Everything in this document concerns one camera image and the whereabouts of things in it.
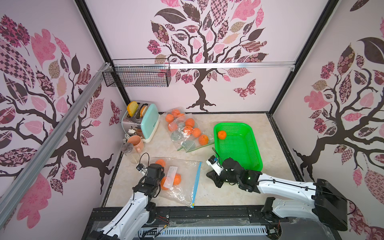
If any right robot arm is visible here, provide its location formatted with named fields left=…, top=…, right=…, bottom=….
left=206, top=156, right=348, bottom=232

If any clear glass cup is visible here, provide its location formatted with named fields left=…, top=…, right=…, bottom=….
left=121, top=143, right=140, bottom=165

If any mint green toaster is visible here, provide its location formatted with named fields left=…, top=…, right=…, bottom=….
left=122, top=102, right=160, bottom=143

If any orange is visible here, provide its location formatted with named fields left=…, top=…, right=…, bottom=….
left=217, top=130, right=227, bottom=140

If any pink ceramic mug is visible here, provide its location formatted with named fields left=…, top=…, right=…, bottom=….
left=127, top=136, right=145, bottom=154

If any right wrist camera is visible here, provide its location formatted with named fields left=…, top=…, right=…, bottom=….
left=206, top=156, right=222, bottom=175

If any green plastic basket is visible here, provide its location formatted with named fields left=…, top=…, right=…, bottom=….
left=214, top=123, right=263, bottom=172

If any white cable duct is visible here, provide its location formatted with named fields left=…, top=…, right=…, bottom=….
left=135, top=226, right=269, bottom=238

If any black wire wall basket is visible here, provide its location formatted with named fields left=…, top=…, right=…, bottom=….
left=102, top=57, right=172, bottom=88

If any blue-zip clear bag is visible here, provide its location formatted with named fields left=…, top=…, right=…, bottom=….
left=150, top=157, right=202, bottom=209

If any rear green-zip bag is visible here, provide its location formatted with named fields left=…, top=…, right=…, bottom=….
left=162, top=107, right=188, bottom=133

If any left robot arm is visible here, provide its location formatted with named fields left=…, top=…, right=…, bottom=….
left=87, top=164, right=165, bottom=240

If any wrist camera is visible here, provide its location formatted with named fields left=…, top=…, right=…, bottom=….
left=206, top=156, right=222, bottom=175
left=136, top=163, right=148, bottom=176

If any green-zip bag of oranges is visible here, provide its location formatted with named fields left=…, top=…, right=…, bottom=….
left=169, top=114, right=214, bottom=153

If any yellow toast slice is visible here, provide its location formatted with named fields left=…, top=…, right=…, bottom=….
left=127, top=101, right=139, bottom=117

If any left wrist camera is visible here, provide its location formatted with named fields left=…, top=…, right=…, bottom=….
left=136, top=163, right=148, bottom=176

